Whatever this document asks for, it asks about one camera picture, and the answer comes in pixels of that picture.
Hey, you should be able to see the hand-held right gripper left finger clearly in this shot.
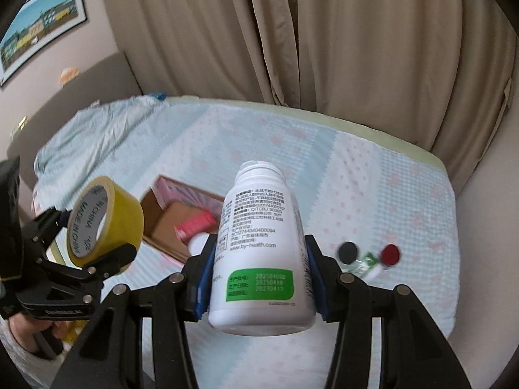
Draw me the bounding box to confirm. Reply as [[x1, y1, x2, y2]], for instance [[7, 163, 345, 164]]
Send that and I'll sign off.
[[51, 233, 217, 389]]

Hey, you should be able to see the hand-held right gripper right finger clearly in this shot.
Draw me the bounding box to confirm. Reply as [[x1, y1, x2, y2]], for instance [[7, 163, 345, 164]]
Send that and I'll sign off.
[[304, 233, 473, 389]]

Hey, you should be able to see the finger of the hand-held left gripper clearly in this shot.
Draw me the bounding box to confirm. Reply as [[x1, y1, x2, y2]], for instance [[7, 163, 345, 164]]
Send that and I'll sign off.
[[23, 206, 73, 254], [82, 244, 138, 281]]

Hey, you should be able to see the yellow tape roll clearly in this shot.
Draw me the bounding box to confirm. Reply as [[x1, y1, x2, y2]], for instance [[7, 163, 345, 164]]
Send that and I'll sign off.
[[66, 176, 144, 270]]

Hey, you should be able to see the cardboard box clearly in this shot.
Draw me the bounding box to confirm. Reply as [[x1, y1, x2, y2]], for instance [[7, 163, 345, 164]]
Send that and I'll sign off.
[[140, 175, 228, 266]]

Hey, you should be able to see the white supplement bottle green label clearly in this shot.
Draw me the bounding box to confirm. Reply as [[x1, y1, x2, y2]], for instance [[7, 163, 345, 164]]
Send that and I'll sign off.
[[208, 161, 317, 337]]

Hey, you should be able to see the person's left forearm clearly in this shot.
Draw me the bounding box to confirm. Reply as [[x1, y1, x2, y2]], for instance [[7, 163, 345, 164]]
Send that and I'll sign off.
[[0, 320, 71, 389]]

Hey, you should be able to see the person's left hand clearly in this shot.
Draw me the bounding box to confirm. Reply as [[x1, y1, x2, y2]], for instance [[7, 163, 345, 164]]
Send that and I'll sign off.
[[7, 314, 53, 353]]

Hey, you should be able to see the black round cap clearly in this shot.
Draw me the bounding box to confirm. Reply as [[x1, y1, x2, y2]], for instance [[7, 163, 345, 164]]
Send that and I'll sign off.
[[338, 242, 361, 264]]

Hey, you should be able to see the green white small tube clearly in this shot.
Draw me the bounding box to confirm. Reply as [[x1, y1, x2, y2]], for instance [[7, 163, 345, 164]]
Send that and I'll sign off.
[[351, 251, 384, 280]]

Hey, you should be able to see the pink red packet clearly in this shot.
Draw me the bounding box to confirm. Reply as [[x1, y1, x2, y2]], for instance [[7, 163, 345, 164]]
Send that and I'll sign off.
[[174, 210, 220, 241]]

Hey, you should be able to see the red round cap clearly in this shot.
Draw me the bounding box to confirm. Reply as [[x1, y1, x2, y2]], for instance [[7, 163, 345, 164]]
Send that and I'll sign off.
[[381, 244, 402, 267]]

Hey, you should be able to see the light blue blanket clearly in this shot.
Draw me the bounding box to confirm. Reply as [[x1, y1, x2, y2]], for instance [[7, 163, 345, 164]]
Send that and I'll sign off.
[[34, 96, 163, 181]]

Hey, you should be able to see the grey brown headboard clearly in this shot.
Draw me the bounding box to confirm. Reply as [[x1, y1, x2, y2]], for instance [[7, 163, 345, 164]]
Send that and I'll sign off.
[[6, 51, 143, 189]]

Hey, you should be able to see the beige curtain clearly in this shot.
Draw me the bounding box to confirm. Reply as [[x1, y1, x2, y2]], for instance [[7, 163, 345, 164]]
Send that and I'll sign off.
[[99, 0, 519, 195]]

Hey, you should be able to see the wall poster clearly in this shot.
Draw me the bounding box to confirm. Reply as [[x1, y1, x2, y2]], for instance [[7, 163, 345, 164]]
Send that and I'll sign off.
[[0, 0, 88, 88]]

